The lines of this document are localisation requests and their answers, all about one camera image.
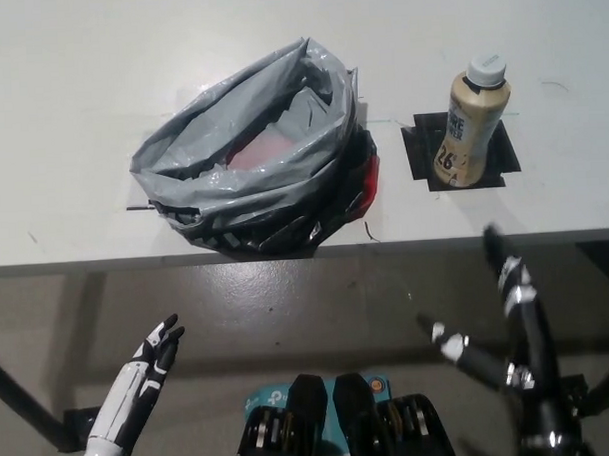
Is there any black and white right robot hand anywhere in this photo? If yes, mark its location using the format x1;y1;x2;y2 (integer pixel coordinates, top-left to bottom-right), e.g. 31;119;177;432
413;220;565;416

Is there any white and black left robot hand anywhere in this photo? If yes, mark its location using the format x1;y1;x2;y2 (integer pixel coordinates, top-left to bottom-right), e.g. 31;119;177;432
83;312;190;455

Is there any beige protein shake bottle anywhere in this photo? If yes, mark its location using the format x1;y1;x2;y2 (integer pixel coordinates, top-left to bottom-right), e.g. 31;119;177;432
428;53;515;190

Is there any grey plastic bag bin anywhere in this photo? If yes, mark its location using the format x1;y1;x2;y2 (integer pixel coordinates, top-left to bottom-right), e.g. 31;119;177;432
123;33;385;261

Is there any black table leg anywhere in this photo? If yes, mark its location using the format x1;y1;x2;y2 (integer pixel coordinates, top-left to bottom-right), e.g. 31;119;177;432
577;340;609;417
0;348;69;443

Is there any black tape square marker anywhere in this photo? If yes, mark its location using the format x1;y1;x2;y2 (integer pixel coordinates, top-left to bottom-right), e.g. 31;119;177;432
400;108;524;194

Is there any black and teal robot torso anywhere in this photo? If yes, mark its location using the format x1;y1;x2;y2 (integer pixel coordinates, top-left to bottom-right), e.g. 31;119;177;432
231;367;460;456

